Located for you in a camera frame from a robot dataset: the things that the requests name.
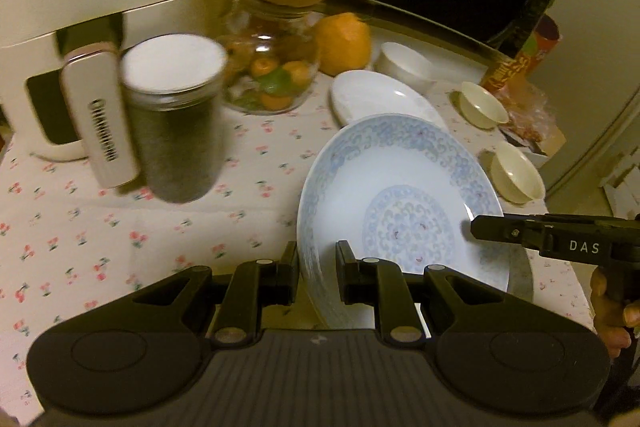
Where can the glass jar of kumquats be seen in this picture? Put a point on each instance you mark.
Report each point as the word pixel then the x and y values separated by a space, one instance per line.
pixel 270 57

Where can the floral tablecloth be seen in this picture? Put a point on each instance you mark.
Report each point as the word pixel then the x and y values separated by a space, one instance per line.
pixel 75 232

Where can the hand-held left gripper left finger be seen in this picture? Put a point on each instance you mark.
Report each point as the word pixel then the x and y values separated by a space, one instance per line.
pixel 284 278

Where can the person's right hand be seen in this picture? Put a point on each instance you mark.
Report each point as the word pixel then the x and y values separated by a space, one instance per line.
pixel 607 322

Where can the small cream bowl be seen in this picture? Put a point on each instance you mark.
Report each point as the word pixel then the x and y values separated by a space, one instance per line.
pixel 482 107
pixel 517 174

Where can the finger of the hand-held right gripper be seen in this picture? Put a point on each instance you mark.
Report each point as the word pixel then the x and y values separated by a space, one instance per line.
pixel 505 229

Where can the white paper carton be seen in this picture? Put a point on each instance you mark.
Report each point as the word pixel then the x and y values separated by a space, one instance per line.
pixel 622 182

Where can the blue patterned plate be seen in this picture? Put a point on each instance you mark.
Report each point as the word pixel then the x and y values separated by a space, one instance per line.
pixel 400 187

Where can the white refrigerator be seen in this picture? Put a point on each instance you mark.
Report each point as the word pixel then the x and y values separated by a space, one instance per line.
pixel 595 57

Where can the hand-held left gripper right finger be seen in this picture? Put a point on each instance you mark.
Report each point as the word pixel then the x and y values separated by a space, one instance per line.
pixel 346 268

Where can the plain white plate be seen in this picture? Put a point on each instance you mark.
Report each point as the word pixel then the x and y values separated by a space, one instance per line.
pixel 380 99

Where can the orange printed box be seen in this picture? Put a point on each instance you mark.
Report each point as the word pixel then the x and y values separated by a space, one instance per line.
pixel 520 62

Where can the dark jar with white lid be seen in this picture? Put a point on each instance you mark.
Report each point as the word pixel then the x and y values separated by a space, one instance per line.
pixel 175 127

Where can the clear plastic bag of fruit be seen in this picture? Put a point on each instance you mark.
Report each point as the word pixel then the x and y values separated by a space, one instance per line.
pixel 537 117

